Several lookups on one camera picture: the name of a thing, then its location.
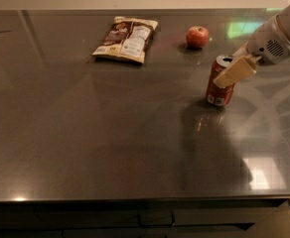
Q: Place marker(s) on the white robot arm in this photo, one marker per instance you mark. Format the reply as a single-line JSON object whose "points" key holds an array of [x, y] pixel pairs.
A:
{"points": [[284, 18]]}

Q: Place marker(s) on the brown chip bag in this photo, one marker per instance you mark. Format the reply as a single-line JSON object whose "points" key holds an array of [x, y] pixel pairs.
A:
{"points": [[127, 39]]}

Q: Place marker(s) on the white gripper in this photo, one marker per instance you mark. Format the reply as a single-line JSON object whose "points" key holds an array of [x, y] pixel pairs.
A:
{"points": [[266, 44]]}

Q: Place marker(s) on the black drawer handle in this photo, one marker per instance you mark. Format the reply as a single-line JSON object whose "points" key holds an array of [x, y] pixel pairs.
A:
{"points": [[156, 219]]}

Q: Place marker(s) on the red coke can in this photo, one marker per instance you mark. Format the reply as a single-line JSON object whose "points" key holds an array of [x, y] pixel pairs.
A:
{"points": [[217, 93]]}

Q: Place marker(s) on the red apple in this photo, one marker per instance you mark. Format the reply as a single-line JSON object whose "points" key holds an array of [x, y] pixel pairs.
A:
{"points": [[197, 37]]}

